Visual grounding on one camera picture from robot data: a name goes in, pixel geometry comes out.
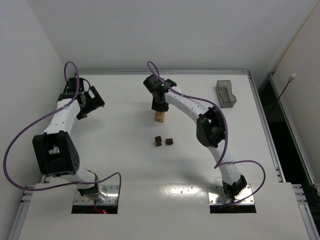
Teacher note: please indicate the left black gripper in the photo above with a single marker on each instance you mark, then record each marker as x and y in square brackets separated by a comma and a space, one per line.
[90, 105]

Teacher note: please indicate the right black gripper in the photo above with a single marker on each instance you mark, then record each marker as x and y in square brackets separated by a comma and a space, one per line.
[160, 107]

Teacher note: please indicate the light wood long block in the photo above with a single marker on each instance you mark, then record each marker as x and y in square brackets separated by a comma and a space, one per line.
[160, 115]

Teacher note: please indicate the dark wood tall block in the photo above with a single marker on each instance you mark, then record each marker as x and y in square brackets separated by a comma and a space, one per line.
[158, 141]

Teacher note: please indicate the dark wood small cube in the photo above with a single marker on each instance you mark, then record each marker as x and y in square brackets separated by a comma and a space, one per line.
[169, 141]

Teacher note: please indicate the grey transparent plastic tray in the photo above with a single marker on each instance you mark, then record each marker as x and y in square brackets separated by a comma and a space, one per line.
[224, 93]

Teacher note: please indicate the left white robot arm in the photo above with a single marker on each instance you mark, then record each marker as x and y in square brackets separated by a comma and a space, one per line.
[54, 149]

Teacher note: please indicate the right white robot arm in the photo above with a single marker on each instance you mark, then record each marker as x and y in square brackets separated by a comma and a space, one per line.
[211, 129]

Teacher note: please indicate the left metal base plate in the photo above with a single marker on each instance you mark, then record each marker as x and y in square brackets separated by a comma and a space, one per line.
[103, 195]

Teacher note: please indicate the metal base plate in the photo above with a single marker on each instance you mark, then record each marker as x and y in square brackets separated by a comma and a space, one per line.
[103, 195]
[217, 196]

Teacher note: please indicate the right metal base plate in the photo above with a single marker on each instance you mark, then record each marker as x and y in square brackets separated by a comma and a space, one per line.
[217, 196]

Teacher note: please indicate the black wall cable white plug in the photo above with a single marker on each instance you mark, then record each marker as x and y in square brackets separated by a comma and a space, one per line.
[290, 79]

